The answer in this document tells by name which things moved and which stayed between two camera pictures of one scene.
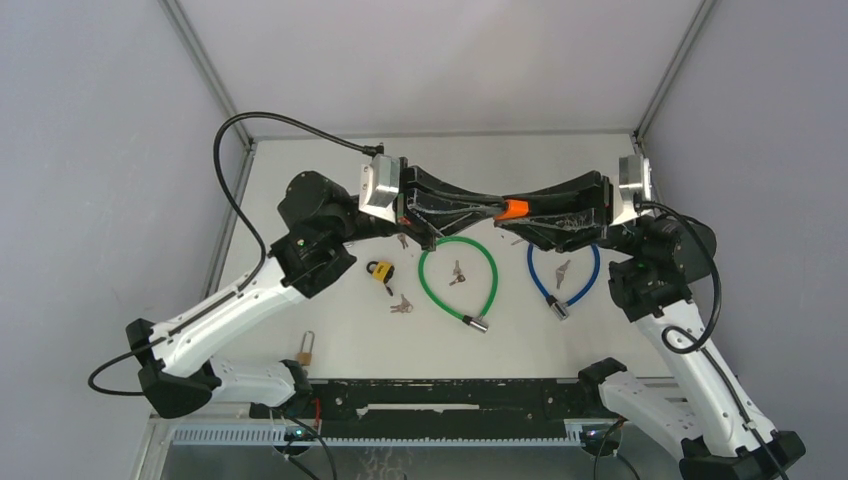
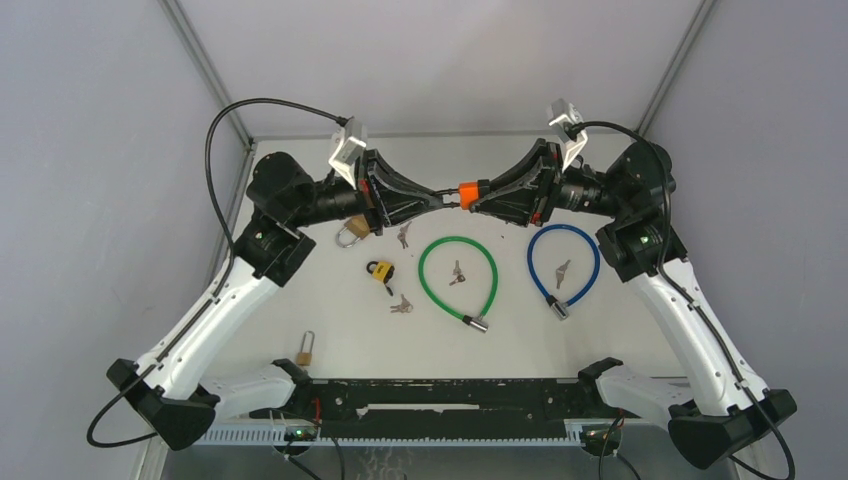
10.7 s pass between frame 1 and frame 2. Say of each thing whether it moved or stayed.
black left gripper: moved
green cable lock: stayed
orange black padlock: moved
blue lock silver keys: stayed
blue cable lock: stayed
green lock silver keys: stayed
